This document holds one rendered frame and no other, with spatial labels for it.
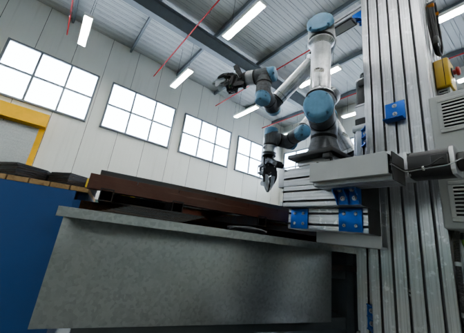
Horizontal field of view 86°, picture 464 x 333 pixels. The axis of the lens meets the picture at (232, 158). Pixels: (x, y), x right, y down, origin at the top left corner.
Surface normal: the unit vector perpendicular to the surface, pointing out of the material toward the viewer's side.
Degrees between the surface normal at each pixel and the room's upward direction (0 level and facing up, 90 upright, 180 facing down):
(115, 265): 90
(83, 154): 90
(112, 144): 90
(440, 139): 90
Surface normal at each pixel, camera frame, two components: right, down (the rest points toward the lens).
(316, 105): -0.46, -0.19
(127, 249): 0.44, -0.21
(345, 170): -0.79, -0.28
